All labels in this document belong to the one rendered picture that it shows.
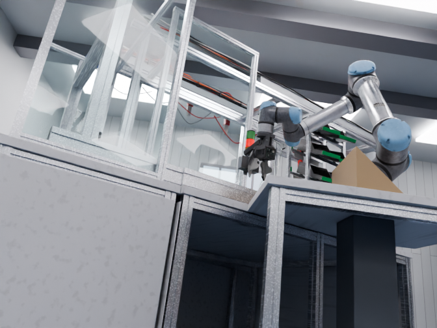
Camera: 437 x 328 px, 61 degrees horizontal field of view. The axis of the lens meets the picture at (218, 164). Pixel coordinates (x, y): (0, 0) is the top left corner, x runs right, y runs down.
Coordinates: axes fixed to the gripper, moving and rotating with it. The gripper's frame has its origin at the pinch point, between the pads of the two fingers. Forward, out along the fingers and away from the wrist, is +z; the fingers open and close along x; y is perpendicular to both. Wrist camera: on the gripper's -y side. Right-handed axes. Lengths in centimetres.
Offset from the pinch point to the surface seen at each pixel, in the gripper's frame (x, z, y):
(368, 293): 9, 39, 54
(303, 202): -24, 12, 48
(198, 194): -35.6, 12.8, 7.3
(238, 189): -9.9, 7.3, 0.3
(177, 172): -39.0, 4.9, -4.9
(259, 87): 69, -82, -81
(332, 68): 195, -151, -109
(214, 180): -22.8, 5.5, -1.0
